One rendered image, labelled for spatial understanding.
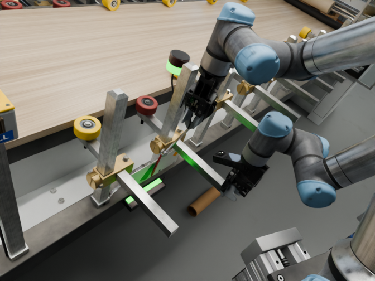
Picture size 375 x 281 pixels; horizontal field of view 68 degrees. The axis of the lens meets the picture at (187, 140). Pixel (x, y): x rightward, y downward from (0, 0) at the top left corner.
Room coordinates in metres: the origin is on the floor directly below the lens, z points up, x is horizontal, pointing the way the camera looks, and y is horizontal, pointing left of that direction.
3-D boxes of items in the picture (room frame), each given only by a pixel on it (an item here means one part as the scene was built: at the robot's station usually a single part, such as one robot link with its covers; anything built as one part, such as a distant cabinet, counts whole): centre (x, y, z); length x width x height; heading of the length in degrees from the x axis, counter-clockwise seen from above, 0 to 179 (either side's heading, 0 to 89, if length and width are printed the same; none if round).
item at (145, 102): (0.81, 0.19, 0.85); 0.08 x 0.08 x 0.11
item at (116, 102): (0.48, 0.18, 0.91); 0.03 x 0.03 x 0.48; 64
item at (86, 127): (0.59, 0.30, 0.85); 0.08 x 0.08 x 0.11
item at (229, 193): (0.60, -0.20, 0.86); 0.06 x 0.03 x 0.09; 64
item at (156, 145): (0.73, 0.07, 0.84); 0.13 x 0.06 x 0.05; 154
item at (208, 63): (0.64, 0.01, 1.24); 0.08 x 0.08 x 0.05
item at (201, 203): (1.20, -0.28, 0.04); 0.30 x 0.08 x 0.08; 154
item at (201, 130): (0.93, -0.04, 0.86); 0.03 x 0.03 x 0.48; 64
